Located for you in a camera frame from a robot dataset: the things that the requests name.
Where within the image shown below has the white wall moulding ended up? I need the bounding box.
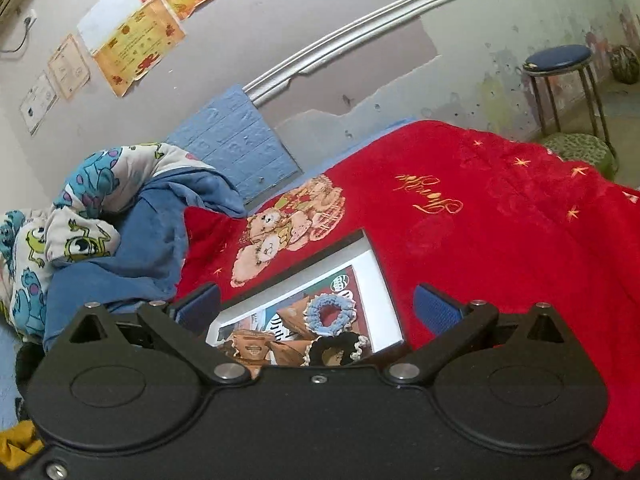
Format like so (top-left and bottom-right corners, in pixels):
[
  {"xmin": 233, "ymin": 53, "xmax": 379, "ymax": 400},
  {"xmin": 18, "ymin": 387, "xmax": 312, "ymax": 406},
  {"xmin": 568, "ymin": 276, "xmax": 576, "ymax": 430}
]
[{"xmin": 242, "ymin": 0, "xmax": 617, "ymax": 107}]

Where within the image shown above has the cartoon monster print quilt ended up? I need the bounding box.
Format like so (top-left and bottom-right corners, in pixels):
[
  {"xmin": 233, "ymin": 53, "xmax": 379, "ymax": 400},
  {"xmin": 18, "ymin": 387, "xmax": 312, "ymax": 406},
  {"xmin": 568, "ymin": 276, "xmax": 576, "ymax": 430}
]
[{"xmin": 0, "ymin": 142, "xmax": 201, "ymax": 336}]

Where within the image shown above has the wall socket with cable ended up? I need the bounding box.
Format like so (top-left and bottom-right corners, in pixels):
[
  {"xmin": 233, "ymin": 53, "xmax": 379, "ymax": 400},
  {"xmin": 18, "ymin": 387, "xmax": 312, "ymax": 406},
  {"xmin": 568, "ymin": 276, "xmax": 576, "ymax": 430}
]
[{"xmin": 0, "ymin": 10, "xmax": 39, "ymax": 56}]

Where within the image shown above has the dark patterned ball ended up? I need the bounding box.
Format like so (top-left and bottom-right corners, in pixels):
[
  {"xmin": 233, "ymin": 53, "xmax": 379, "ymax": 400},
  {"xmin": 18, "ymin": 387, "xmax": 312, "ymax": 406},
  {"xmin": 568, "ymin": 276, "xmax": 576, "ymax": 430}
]
[{"xmin": 609, "ymin": 45, "xmax": 640, "ymax": 84}]

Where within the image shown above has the white wall certificate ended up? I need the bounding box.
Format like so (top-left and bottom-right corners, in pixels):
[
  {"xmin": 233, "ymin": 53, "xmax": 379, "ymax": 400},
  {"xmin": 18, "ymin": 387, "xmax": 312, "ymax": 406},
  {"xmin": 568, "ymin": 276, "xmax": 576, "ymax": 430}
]
[{"xmin": 19, "ymin": 71, "xmax": 59, "ymax": 136}]

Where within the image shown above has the illustrated textbook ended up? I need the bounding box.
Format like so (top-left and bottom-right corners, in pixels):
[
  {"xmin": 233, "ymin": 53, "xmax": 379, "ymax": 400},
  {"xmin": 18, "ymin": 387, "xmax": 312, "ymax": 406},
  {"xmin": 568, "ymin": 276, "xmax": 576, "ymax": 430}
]
[{"xmin": 217, "ymin": 267, "xmax": 374, "ymax": 367}]

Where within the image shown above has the white paper sheet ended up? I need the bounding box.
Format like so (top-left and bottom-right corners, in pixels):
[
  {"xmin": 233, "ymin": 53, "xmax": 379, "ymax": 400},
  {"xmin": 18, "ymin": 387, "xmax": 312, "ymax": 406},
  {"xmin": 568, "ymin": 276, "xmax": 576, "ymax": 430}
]
[{"xmin": 77, "ymin": 0, "xmax": 147, "ymax": 56}]

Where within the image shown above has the green patterned round cushion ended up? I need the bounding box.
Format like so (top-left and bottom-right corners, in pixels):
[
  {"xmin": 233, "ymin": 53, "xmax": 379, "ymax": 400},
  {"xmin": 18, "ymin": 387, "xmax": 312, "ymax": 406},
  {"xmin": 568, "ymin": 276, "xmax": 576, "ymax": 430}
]
[{"xmin": 540, "ymin": 132, "xmax": 619, "ymax": 182}]

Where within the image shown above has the black scrunchie with cream trim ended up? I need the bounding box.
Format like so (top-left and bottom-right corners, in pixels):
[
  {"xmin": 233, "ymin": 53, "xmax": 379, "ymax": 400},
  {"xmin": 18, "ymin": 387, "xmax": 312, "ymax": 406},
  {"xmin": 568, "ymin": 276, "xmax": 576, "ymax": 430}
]
[{"xmin": 302, "ymin": 332, "xmax": 372, "ymax": 368}]

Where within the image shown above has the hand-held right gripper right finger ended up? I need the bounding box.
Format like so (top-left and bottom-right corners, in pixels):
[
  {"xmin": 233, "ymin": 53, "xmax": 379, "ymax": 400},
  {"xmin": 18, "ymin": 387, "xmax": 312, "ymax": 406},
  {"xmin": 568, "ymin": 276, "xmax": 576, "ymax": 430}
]
[{"xmin": 382, "ymin": 282, "xmax": 571, "ymax": 389}]

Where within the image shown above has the red bear print blanket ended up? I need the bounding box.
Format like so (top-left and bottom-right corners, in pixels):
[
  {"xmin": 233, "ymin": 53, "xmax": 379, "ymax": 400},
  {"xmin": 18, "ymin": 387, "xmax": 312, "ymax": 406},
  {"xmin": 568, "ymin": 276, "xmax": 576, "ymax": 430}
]
[{"xmin": 172, "ymin": 120, "xmax": 640, "ymax": 472}]

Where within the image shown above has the beige wall certificate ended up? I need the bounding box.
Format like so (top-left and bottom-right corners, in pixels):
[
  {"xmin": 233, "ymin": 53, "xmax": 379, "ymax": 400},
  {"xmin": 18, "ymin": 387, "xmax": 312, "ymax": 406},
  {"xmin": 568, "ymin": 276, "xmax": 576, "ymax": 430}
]
[{"xmin": 47, "ymin": 34, "xmax": 92, "ymax": 101}]

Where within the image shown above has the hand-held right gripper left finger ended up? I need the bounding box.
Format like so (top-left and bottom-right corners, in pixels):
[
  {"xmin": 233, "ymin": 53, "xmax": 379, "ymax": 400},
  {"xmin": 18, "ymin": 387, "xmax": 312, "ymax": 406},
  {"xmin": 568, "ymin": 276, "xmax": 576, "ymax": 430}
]
[{"xmin": 67, "ymin": 282, "xmax": 251, "ymax": 387}]

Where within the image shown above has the light blue bed sheet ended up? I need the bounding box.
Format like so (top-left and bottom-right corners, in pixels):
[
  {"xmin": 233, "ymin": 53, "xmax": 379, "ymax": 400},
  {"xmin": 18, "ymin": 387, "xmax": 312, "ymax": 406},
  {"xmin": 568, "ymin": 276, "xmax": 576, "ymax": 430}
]
[{"xmin": 0, "ymin": 324, "xmax": 27, "ymax": 433}]

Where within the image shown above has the black and white cardboard box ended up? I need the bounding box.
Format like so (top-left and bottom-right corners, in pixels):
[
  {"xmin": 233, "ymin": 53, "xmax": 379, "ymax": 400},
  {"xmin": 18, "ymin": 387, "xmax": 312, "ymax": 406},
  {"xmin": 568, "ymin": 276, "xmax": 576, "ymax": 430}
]
[{"xmin": 205, "ymin": 228, "xmax": 406, "ymax": 367}]

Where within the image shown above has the yellow cloth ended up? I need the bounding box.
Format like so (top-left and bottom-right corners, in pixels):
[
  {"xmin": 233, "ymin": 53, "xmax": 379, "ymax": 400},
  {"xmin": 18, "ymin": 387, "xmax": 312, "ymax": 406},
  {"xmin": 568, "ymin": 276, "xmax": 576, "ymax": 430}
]
[{"xmin": 0, "ymin": 419, "xmax": 46, "ymax": 472}]

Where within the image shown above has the light blue scrunchie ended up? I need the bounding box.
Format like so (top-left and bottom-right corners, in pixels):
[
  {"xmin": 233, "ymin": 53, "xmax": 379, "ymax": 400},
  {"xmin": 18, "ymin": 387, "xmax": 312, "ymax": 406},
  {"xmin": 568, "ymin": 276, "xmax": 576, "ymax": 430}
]
[{"xmin": 304, "ymin": 292, "xmax": 359, "ymax": 339}]

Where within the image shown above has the dark cloth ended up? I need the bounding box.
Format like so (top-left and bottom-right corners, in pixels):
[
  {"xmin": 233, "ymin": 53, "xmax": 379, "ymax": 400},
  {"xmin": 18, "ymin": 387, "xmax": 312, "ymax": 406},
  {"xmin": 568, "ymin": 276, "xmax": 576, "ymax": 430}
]
[{"xmin": 15, "ymin": 344, "xmax": 47, "ymax": 402}]

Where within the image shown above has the blue foam wall panel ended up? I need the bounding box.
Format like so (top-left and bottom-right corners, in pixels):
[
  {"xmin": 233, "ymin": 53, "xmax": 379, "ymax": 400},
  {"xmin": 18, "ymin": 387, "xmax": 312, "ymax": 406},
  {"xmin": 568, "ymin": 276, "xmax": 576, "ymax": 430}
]
[{"xmin": 165, "ymin": 85, "xmax": 304, "ymax": 206}]

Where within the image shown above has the blue seat metal stool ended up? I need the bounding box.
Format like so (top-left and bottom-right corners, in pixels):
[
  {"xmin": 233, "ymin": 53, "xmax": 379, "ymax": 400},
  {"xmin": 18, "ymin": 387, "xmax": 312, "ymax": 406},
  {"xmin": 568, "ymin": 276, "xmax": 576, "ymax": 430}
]
[{"xmin": 522, "ymin": 44, "xmax": 619, "ymax": 171}]

